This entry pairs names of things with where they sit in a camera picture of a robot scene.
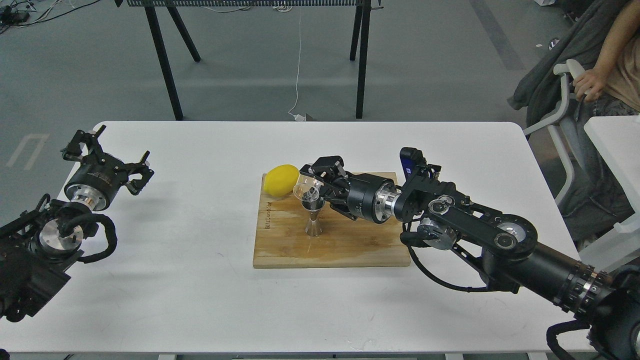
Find yellow lemon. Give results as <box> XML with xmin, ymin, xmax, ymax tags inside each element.
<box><xmin>263</xmin><ymin>164</ymin><xmax>300</xmax><ymax>198</ymax></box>

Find black floor cables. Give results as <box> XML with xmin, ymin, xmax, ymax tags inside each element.
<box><xmin>0</xmin><ymin>0</ymin><xmax>106</xmax><ymax>36</ymax></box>

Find small clear glass cup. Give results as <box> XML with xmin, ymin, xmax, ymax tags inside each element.
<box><xmin>292</xmin><ymin>174</ymin><xmax>323</xmax><ymax>203</ymax></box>

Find dark grey jacket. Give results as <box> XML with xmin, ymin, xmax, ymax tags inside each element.
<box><xmin>507</xmin><ymin>0</ymin><xmax>627</xmax><ymax>127</ymax></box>

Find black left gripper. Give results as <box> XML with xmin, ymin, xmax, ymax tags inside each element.
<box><xmin>61</xmin><ymin>125</ymin><xmax>154</xmax><ymax>212</ymax></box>

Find steel double jigger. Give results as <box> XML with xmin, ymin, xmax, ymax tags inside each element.
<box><xmin>301</xmin><ymin>191</ymin><xmax>325</xmax><ymax>237</ymax></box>

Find person's hand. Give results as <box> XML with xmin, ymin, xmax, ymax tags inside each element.
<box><xmin>573</xmin><ymin>67</ymin><xmax>611</xmax><ymax>102</ymax></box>

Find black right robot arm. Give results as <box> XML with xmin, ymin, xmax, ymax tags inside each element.
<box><xmin>300</xmin><ymin>146</ymin><xmax>640</xmax><ymax>360</ymax></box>

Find white hanging cable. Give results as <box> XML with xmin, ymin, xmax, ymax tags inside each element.
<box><xmin>287</xmin><ymin>5</ymin><xmax>308</xmax><ymax>122</ymax></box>

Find white side table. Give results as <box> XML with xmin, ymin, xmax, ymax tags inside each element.
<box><xmin>585</xmin><ymin>115</ymin><xmax>640</xmax><ymax>208</ymax></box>

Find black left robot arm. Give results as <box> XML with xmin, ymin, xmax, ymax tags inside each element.
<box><xmin>0</xmin><ymin>126</ymin><xmax>154</xmax><ymax>322</ymax></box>

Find white office chair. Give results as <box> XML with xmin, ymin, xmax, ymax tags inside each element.
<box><xmin>522</xmin><ymin>59</ymin><xmax>640</xmax><ymax>273</ymax></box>

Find black metal frame table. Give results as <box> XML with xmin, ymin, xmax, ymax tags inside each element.
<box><xmin>114</xmin><ymin>0</ymin><xmax>385</xmax><ymax>122</ymax></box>

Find person in brown shirt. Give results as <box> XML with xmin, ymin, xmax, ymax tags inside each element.
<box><xmin>592</xmin><ymin>0</ymin><xmax>639</xmax><ymax>116</ymax></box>

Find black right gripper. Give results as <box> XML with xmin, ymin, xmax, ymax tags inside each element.
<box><xmin>299</xmin><ymin>155</ymin><xmax>401</xmax><ymax>224</ymax></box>

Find wooden cutting board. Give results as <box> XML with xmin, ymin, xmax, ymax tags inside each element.
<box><xmin>253</xmin><ymin>191</ymin><xmax>411</xmax><ymax>269</ymax></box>

